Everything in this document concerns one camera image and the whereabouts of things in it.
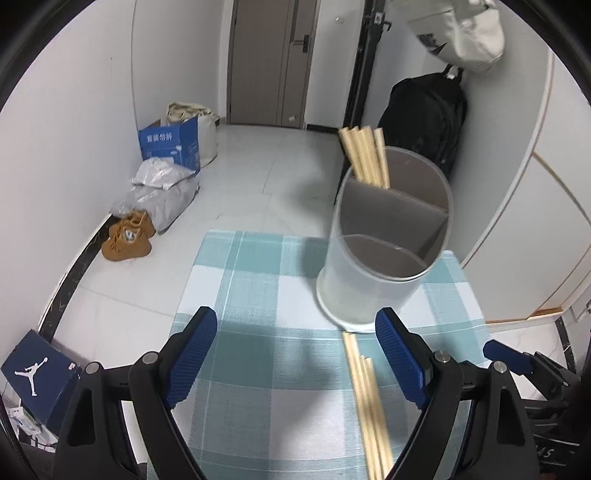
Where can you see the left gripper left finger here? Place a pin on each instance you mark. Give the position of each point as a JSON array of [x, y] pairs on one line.
[[158, 381]]

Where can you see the white grey utensil holder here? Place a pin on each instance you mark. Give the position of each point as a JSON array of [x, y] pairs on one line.
[[384, 241]]

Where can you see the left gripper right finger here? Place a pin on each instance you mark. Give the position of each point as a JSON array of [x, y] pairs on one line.
[[433, 381]]

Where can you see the black hanging backpack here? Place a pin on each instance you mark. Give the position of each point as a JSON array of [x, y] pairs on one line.
[[426, 115]]

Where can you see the teal plaid tablecloth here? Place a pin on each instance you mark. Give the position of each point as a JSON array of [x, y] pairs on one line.
[[273, 399]]

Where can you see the tan suede shoe far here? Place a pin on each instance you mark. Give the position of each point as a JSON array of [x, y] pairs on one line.
[[135, 219]]

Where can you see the grey brown door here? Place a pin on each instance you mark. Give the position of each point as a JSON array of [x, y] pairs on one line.
[[269, 61]]

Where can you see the white power strip with cables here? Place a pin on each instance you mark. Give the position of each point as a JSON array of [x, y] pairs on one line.
[[24, 423]]

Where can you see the navy Jordan shoe box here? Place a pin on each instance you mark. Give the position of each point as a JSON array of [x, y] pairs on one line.
[[43, 378]]

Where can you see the blue cardboard box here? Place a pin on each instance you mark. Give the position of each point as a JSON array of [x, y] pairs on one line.
[[168, 142]]

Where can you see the grey plastic mailer bags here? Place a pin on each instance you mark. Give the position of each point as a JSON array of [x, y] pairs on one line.
[[160, 188]]

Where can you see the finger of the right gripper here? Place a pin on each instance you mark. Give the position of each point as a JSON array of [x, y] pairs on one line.
[[517, 362]]

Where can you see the black tripod stand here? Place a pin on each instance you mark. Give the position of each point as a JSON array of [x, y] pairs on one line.
[[372, 28]]

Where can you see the tan suede shoe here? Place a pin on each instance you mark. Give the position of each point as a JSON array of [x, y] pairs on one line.
[[127, 243], [135, 219]]

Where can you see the beige cloth bag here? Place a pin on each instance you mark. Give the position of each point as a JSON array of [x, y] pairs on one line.
[[200, 125]]

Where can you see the tan suede shoe near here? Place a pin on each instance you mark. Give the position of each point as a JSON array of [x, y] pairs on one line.
[[127, 243]]

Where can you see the white canvas tote bag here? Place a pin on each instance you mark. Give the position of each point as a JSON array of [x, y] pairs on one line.
[[466, 34]]

